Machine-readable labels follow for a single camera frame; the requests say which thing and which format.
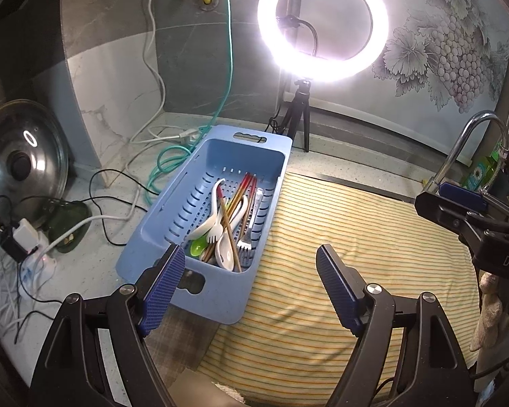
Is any black tripod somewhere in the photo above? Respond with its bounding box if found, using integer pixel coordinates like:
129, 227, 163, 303
276, 77, 311, 153

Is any person's right hand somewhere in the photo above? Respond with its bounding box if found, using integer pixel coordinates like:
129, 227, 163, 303
470, 271, 503, 352

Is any green hose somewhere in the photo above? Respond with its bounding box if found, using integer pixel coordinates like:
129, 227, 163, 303
146, 0, 235, 205

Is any metal pot lid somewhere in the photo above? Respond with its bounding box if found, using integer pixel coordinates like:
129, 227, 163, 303
0, 99, 71, 227

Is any grape print wall panel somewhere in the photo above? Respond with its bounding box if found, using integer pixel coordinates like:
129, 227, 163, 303
356, 0, 509, 166

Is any thin black cable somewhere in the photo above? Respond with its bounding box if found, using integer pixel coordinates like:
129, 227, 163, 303
88, 169, 150, 247

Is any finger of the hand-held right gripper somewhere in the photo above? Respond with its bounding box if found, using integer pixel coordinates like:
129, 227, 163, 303
415, 192, 471, 238
439, 182, 488, 212

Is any chrome faucet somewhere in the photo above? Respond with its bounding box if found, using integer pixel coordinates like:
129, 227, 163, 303
424, 110, 509, 198

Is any metal fork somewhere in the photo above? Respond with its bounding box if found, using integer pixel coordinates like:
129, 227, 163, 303
237, 187, 265, 262

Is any white power strip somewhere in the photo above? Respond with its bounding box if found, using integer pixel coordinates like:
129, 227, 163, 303
19, 237, 58, 290

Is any thick white cable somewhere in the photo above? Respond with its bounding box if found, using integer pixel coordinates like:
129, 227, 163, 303
46, 195, 138, 259

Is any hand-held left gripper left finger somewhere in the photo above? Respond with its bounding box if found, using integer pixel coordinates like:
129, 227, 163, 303
27, 244, 186, 407

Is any green dish soap bottle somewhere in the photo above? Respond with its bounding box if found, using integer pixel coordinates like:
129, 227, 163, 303
462, 142, 506, 191

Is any long white cable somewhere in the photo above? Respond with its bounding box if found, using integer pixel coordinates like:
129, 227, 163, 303
129, 0, 187, 145

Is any white ceramic spoon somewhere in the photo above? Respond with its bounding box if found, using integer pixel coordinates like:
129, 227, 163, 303
212, 197, 249, 271
191, 178, 226, 239

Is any yellow striped cloth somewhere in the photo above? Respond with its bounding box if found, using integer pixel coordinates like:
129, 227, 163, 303
199, 172, 482, 405

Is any blue plastic basket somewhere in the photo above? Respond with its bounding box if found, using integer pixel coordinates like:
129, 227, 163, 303
115, 125, 293, 325

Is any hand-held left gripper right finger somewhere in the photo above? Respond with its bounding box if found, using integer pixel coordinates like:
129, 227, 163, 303
316, 244, 478, 407

